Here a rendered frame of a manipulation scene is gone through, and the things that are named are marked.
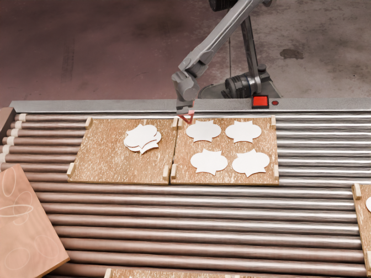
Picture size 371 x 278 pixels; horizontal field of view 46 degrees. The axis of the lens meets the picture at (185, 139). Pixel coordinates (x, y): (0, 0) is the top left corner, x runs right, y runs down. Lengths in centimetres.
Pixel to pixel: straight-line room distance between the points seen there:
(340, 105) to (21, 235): 138
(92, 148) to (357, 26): 290
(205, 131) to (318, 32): 241
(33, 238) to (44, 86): 249
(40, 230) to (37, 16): 361
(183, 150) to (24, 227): 67
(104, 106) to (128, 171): 45
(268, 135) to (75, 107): 92
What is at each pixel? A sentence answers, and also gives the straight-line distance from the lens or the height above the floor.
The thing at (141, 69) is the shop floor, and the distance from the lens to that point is 380.
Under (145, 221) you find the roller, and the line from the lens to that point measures 164.
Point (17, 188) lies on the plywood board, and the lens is 174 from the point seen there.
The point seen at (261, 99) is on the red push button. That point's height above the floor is 93.
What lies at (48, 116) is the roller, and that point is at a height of 92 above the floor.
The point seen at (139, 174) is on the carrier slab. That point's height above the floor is 94.
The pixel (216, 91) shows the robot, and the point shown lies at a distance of 310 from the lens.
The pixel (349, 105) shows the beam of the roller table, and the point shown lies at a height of 92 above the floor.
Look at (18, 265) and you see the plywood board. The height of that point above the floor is 104.
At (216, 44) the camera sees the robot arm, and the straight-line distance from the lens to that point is 163.
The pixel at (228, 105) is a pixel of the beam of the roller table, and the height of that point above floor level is 92.
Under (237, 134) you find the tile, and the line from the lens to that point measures 183.
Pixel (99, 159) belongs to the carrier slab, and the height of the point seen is 94.
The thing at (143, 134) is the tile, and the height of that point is 96.
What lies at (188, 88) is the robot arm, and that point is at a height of 126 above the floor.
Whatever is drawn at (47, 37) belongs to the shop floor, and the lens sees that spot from 456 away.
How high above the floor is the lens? 227
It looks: 47 degrees down
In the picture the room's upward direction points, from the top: 9 degrees counter-clockwise
